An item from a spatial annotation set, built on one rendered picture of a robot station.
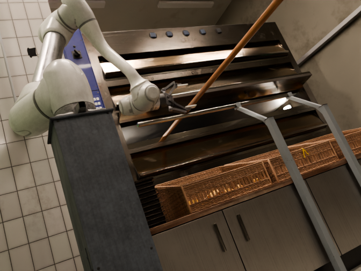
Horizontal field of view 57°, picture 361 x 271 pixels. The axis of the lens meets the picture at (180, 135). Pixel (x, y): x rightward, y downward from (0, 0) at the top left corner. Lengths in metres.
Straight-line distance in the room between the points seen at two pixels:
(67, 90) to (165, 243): 0.80
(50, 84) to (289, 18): 5.35
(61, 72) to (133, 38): 1.49
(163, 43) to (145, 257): 2.01
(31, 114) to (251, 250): 1.19
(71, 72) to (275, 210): 1.25
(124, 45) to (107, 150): 1.61
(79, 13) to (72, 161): 0.90
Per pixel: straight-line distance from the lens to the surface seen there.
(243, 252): 1.74
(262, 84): 2.81
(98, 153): 1.14
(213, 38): 3.04
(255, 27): 1.49
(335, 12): 5.74
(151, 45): 2.73
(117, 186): 1.12
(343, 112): 5.71
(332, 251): 2.00
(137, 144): 2.26
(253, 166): 1.95
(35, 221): 2.07
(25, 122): 1.41
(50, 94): 1.29
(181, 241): 1.61
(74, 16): 1.81
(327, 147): 2.38
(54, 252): 2.04
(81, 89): 1.27
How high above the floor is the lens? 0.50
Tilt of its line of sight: 16 degrees up
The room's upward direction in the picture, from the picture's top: 21 degrees counter-clockwise
